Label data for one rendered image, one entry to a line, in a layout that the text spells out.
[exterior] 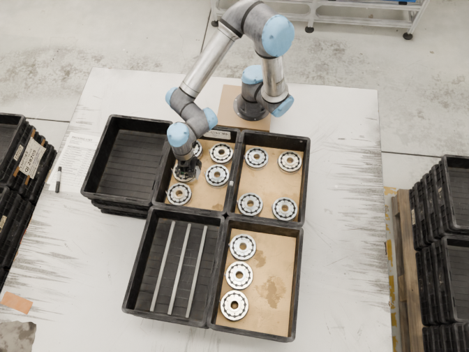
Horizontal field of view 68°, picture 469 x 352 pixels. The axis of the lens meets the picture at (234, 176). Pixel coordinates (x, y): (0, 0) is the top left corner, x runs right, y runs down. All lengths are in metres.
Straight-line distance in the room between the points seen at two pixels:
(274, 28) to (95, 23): 2.67
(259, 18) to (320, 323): 1.14
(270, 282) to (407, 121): 1.90
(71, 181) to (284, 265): 1.08
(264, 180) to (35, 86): 2.35
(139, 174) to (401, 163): 1.84
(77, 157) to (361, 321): 1.49
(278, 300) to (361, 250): 0.45
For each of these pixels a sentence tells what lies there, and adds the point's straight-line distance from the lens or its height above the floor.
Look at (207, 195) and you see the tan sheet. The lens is 1.50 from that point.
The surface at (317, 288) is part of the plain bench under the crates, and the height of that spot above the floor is 0.70.
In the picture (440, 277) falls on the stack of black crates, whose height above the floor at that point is 0.40.
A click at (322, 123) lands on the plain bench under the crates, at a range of 1.86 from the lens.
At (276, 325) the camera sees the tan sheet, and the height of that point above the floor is 0.83.
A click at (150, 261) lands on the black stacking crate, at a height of 0.83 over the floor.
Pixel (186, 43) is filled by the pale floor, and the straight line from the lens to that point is 3.27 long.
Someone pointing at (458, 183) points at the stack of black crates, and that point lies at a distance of 2.19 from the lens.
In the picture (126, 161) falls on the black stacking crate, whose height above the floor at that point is 0.83.
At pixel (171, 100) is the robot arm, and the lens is 1.34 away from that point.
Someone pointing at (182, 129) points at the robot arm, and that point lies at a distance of 1.22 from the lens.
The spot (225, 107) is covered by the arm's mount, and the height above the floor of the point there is 0.80.
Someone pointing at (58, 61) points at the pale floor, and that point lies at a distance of 3.48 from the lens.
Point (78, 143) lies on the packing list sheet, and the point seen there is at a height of 0.70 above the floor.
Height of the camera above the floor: 2.20
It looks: 64 degrees down
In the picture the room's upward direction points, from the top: 4 degrees counter-clockwise
